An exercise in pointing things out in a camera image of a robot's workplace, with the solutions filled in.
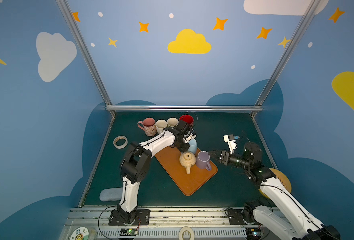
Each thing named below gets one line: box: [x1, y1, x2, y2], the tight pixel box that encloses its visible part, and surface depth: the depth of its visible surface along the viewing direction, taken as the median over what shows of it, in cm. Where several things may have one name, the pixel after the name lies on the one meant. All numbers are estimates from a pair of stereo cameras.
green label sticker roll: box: [69, 226, 90, 240], surface depth 64 cm
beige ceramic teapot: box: [179, 151, 196, 175], surface depth 88 cm
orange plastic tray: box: [154, 146, 218, 197], surface depth 90 cm
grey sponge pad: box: [99, 187, 123, 202], surface depth 80 cm
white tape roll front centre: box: [178, 226, 195, 240], surface depth 72 cm
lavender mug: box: [196, 151, 212, 171], surface depth 88 cm
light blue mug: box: [188, 138, 198, 155], surface depth 94 cm
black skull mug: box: [179, 114, 194, 126], surface depth 106 cm
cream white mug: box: [155, 119, 167, 134], surface depth 106 cm
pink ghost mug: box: [137, 117, 157, 137], surface depth 103 cm
